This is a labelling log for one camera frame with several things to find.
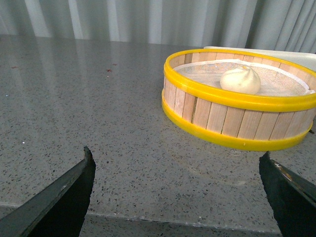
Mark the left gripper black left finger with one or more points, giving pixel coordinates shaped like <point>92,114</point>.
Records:
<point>57,211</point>

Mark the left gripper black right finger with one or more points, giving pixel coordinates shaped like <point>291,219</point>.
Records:
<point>291,197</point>

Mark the white steamer liner cloth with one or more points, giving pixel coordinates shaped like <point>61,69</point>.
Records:
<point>274,81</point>

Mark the grey curtain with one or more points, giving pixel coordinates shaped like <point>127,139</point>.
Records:
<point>284,25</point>

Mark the wooden steamer basket yellow rims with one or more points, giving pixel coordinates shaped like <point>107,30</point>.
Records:
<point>236,120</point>

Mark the white steamed bun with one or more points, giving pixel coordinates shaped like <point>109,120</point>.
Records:
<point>241,79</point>

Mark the white bear tray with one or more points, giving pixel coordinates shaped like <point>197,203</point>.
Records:
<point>284,55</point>

